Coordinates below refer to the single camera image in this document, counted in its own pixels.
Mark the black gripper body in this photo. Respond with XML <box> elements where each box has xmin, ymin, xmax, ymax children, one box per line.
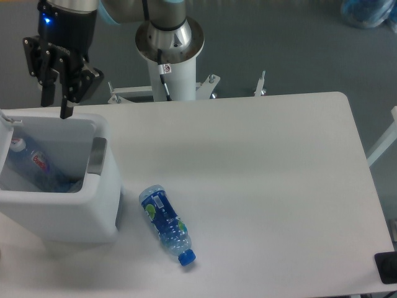
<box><xmin>23</xmin><ymin>4</ymin><xmax>104</xmax><ymax>103</ymax></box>

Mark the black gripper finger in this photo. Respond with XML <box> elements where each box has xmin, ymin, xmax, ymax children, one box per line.
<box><xmin>59</xmin><ymin>57</ymin><xmax>76</xmax><ymax>119</ymax></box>
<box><xmin>40</xmin><ymin>51</ymin><xmax>58</xmax><ymax>107</ymax></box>

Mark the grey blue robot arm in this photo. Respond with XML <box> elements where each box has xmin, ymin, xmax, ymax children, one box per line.
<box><xmin>23</xmin><ymin>1</ymin><xmax>205</xmax><ymax>119</ymax></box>

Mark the white trash can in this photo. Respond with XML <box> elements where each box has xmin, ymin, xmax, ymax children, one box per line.
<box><xmin>1</xmin><ymin>110</ymin><xmax>122</xmax><ymax>243</ymax></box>

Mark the clear bottle in trash can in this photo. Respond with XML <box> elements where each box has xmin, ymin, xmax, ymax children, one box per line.
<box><xmin>7</xmin><ymin>137</ymin><xmax>69</xmax><ymax>192</ymax></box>

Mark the blue label plastic bottle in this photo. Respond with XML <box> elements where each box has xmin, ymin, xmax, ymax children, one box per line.
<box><xmin>139</xmin><ymin>185</ymin><xmax>196</xmax><ymax>266</ymax></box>

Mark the blue plastic bag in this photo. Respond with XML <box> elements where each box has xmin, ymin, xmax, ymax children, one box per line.
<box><xmin>340</xmin><ymin>0</ymin><xmax>396</xmax><ymax>29</ymax></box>

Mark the black device at table edge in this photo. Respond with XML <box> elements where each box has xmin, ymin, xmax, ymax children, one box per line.
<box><xmin>374</xmin><ymin>251</ymin><xmax>396</xmax><ymax>284</ymax></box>

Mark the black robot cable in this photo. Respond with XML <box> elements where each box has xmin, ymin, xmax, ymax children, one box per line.
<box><xmin>156</xmin><ymin>48</ymin><xmax>172</xmax><ymax>102</ymax></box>

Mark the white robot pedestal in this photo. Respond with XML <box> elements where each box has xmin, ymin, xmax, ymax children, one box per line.
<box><xmin>147</xmin><ymin>58</ymin><xmax>196</xmax><ymax>102</ymax></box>

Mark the white pedestal base frame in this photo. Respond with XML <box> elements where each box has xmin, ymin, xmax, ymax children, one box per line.
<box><xmin>107</xmin><ymin>74</ymin><xmax>221</xmax><ymax>104</ymax></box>

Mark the white frame bar right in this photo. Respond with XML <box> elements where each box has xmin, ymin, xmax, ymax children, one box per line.
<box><xmin>366</xmin><ymin>106</ymin><xmax>396</xmax><ymax>167</ymax></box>

